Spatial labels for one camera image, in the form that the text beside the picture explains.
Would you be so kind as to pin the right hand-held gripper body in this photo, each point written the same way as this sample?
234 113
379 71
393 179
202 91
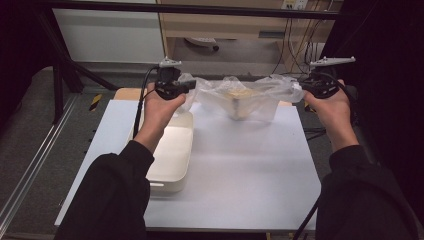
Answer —
325 83

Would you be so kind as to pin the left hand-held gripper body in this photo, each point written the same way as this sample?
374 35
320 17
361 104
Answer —
168 83

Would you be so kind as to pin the clear plastic bag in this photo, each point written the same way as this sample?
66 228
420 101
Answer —
266 103

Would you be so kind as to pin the white plastic bin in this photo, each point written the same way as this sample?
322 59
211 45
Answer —
176 150

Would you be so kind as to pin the person's left hand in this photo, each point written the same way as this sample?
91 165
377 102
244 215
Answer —
158 115

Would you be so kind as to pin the person's right hand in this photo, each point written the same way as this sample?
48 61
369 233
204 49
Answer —
336 116

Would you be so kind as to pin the yellow black hazard tape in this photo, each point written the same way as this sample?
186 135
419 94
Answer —
306 109
95 101

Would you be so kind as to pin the grey chair base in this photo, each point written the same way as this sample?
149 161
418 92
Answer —
201 40

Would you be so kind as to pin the wooden desk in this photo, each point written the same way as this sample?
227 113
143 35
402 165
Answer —
216 25

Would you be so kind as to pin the black stand leg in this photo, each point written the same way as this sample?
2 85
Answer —
96 78

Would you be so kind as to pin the white cabinet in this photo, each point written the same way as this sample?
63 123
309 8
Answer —
110 36

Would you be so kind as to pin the black curtain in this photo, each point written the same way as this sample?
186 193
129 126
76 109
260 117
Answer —
393 40
16 40

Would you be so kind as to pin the white table sheet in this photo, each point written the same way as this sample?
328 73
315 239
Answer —
233 173

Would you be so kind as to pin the black metal stand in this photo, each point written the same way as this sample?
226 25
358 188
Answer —
57 96

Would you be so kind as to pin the black frame crossbar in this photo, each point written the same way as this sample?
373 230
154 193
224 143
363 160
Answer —
200 9

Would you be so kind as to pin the white wall socket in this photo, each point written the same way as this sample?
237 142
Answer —
295 4

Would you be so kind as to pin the aluminium floor rail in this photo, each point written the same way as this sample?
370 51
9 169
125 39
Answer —
33 166

